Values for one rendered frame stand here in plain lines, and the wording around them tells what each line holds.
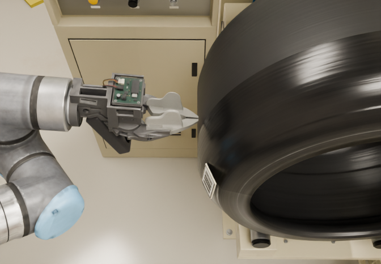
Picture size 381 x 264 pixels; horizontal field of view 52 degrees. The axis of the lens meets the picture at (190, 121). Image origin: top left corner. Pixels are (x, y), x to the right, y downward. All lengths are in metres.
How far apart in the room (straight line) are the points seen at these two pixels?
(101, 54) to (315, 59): 1.04
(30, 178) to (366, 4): 0.56
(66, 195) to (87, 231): 1.30
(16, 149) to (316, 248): 0.74
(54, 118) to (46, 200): 0.13
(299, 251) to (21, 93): 0.75
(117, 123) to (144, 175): 1.39
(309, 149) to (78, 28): 1.02
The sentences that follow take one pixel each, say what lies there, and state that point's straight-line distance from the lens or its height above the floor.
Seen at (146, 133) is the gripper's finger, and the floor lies 1.25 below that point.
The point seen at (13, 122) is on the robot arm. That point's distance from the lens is 0.68.
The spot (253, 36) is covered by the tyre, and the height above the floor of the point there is 1.38.
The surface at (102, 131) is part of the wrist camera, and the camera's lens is 0.70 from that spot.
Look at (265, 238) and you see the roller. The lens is 0.95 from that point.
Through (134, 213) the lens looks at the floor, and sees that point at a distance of 1.96.
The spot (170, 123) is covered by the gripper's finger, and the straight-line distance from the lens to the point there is 0.67.
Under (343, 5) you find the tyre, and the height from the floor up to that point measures 1.45.
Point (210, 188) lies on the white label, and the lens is 0.67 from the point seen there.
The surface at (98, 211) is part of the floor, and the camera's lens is 1.99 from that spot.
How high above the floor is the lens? 1.81
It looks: 56 degrees down
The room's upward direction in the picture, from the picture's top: straight up
